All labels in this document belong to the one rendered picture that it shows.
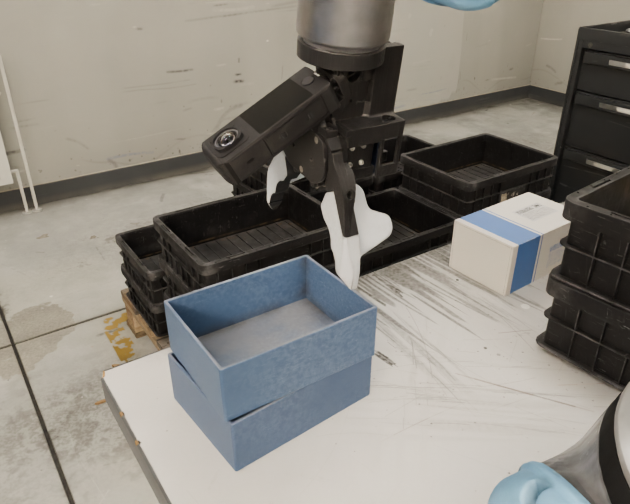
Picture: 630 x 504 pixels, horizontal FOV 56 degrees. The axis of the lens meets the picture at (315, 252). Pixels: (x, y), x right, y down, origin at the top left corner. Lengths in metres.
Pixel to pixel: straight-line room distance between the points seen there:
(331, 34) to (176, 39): 2.84
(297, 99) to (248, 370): 0.28
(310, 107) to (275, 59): 3.09
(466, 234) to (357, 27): 0.61
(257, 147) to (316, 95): 0.06
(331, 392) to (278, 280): 0.16
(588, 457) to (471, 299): 0.72
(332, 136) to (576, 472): 0.32
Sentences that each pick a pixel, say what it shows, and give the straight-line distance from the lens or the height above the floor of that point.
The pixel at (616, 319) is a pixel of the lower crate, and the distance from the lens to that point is 0.81.
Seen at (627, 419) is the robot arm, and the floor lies 1.06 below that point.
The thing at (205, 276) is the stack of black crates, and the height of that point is 0.56.
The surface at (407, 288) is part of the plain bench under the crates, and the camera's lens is 0.99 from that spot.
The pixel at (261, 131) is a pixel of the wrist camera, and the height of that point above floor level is 1.08.
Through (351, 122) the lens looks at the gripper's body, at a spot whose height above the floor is 1.08.
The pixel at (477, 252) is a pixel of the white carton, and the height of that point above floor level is 0.75.
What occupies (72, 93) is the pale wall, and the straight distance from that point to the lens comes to 3.17.
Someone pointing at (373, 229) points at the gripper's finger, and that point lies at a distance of 0.53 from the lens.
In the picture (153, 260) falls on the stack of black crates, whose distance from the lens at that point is 1.99.
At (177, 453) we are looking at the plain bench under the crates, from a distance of 0.73.
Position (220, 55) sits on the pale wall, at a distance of 3.40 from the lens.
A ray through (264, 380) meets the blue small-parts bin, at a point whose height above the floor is 0.80.
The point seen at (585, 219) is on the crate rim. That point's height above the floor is 0.92.
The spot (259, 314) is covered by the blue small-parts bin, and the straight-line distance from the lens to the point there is 0.79.
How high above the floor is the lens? 1.22
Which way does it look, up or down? 29 degrees down
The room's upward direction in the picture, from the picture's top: straight up
